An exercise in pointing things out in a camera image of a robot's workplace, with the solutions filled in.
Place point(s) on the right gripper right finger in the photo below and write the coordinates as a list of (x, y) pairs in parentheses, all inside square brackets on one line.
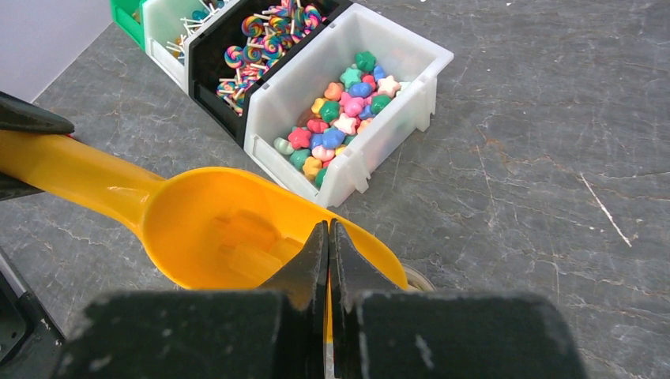
[(381, 331)]

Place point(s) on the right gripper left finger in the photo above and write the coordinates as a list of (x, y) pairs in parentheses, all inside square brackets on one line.
[(275, 331)]

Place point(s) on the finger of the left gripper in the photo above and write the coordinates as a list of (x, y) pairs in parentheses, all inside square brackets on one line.
[(20, 116)]

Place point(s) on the clear plastic jar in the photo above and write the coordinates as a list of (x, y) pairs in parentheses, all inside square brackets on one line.
[(417, 281)]

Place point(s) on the orange plastic scoop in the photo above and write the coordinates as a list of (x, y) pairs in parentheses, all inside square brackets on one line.
[(207, 228)]

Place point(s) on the green candy bin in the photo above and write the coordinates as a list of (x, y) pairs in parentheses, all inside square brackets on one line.
[(127, 14)]

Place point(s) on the white lollipop bin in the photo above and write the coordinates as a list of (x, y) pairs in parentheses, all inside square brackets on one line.
[(170, 28)]

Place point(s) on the white star candy bin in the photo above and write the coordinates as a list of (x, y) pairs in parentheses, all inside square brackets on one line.
[(340, 103)]

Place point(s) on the black swirl lollipop bin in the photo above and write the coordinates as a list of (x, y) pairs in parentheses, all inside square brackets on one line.
[(244, 47)]

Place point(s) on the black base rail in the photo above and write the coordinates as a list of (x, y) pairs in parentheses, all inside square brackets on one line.
[(31, 342)]

